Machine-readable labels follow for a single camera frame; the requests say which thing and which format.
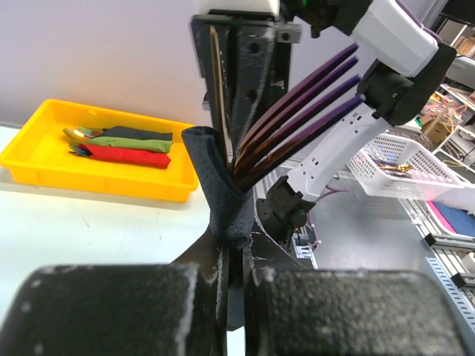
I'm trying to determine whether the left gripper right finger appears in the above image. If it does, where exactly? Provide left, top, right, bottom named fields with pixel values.
left=243, top=225, right=466, bottom=355

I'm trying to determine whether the red rolled napkin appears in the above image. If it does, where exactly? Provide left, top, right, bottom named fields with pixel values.
left=79, top=144, right=171, bottom=169

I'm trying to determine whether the purple fork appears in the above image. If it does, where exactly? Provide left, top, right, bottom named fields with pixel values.
left=233, top=43, right=362, bottom=191

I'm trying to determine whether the gold spoon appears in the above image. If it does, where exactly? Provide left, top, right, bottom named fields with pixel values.
left=62, top=128, right=91, bottom=144

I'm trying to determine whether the metal storage shelf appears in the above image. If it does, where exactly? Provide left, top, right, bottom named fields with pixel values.
left=419, top=0, right=475, bottom=156

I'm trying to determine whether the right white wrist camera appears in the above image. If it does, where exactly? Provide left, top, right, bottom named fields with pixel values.
left=194, top=0, right=281, bottom=18

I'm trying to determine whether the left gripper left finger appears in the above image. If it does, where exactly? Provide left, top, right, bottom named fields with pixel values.
left=1, top=232, right=229, bottom=355

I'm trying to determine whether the dark rolled napkin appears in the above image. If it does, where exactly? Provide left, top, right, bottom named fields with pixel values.
left=98, top=126, right=173, bottom=141

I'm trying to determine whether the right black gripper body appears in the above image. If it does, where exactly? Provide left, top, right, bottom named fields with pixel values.
left=191, top=10, right=302, bottom=44

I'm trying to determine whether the white cable duct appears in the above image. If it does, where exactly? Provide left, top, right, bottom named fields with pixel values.
left=426, top=257, right=474, bottom=333

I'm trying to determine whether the white perforated plastic basket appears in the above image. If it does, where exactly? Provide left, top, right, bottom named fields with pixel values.
left=347, top=133, right=463, bottom=201

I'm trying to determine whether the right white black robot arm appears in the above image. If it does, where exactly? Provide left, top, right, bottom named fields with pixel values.
left=182, top=1, right=456, bottom=245

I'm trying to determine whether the yellow plastic bin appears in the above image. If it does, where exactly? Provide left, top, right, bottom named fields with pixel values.
left=1, top=99, right=198, bottom=202

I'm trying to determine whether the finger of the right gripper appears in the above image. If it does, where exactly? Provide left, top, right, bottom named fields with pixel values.
left=191, top=16, right=232, bottom=148
left=228, top=24, right=292, bottom=156

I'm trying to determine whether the aluminium frame rail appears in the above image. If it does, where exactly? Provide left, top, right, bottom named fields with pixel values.
left=399, top=199, right=474, bottom=293

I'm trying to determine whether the green rolled napkin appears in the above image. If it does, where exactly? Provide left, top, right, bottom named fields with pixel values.
left=86, top=136, right=173, bottom=154

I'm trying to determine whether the gold knife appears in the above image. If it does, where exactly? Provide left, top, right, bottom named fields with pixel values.
left=209, top=25, right=229, bottom=168

